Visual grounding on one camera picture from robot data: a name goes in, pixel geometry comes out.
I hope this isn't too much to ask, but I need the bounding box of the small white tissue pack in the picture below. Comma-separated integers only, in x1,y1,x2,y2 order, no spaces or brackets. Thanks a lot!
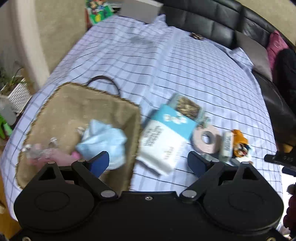
219,132,233,162

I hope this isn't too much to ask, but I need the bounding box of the wide pink tape roll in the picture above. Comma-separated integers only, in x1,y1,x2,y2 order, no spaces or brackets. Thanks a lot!
191,125,222,154

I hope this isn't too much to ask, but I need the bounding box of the pink soft cloth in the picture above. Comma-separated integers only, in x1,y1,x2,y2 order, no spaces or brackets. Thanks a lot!
22,144,81,170

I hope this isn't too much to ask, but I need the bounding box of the light blue face mask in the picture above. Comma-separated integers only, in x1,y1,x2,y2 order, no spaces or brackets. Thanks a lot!
75,119,127,170

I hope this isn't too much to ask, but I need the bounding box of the orange navy patterned cloth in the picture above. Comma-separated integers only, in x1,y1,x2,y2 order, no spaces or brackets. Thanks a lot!
232,130,251,158

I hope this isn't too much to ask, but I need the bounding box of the large cloud tissue pack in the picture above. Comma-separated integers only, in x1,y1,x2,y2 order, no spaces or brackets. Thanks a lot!
137,104,196,175

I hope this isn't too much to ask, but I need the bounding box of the floral sachet pouch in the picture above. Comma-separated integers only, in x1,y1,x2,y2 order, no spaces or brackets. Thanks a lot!
167,93,211,128

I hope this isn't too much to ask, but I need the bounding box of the red plush toy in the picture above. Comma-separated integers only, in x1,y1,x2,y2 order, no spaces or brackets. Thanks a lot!
283,184,296,232

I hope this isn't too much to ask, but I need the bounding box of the green plastic toy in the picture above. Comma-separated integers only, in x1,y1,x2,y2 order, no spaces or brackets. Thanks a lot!
0,116,13,140

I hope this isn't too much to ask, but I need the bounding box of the white potted plant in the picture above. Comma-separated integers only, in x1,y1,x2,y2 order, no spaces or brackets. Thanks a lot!
1,67,32,115

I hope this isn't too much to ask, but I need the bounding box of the grey cushion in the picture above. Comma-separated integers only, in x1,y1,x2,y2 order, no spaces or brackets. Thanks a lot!
235,31,273,82

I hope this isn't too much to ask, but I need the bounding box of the magenta cushion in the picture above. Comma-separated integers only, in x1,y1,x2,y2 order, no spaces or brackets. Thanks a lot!
266,30,289,76

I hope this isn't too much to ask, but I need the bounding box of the checked white tablecloth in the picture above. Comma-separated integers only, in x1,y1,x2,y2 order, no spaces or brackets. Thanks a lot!
1,16,283,216

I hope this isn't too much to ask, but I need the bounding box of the black leather sofa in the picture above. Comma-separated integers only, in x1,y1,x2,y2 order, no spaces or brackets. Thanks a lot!
161,1,295,146

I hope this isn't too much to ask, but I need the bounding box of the colourful picture book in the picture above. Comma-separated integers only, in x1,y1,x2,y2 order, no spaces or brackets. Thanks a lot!
85,0,113,25

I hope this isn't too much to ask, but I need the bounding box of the grey box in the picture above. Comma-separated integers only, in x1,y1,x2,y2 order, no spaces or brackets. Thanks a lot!
119,0,163,24

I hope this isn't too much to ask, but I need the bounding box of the woven basket with handle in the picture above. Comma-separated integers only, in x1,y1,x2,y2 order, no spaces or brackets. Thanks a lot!
23,82,142,194

